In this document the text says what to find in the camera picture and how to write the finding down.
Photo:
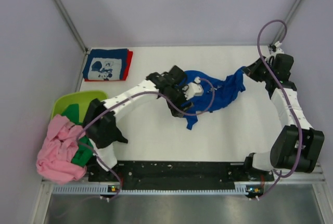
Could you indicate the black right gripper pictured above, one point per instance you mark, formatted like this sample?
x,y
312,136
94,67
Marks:
x,y
251,70

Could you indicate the folded navy cartoon t-shirt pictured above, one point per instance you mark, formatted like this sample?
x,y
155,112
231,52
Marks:
x,y
105,64

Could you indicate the royal blue printed t-shirt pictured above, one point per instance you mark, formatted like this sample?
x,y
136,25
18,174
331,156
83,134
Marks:
x,y
226,91

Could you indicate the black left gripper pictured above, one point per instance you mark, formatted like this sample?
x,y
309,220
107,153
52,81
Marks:
x,y
184,106

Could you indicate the aluminium frame rail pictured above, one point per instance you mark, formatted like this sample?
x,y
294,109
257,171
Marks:
x,y
316,175

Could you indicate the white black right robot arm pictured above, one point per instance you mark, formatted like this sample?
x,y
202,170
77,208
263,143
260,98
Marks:
x,y
298,144

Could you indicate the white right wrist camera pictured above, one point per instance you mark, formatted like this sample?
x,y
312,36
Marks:
x,y
275,48

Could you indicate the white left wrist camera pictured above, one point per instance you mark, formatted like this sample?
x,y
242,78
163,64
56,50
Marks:
x,y
195,89

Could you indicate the pink crumpled t-shirt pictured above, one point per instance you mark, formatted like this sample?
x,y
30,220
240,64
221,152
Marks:
x,y
58,149

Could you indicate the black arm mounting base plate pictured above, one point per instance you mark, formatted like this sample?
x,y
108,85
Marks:
x,y
159,175

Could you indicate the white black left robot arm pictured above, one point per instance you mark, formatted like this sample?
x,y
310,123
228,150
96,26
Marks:
x,y
102,116

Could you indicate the folded red t-shirt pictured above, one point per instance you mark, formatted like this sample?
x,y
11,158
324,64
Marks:
x,y
128,64

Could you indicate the lime green plastic basket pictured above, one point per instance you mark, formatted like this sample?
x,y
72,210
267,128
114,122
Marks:
x,y
81,98

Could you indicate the black crumpled t-shirt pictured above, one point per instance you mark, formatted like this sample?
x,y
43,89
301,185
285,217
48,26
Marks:
x,y
119,137

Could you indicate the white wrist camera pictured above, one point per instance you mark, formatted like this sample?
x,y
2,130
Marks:
x,y
275,48
195,89

